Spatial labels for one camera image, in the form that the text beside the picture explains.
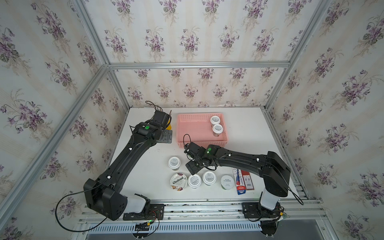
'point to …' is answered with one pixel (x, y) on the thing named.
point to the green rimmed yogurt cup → (227, 182)
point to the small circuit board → (144, 226)
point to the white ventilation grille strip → (192, 227)
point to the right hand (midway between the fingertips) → (195, 165)
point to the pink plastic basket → (197, 128)
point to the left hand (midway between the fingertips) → (162, 136)
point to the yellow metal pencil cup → (169, 127)
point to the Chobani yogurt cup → (178, 181)
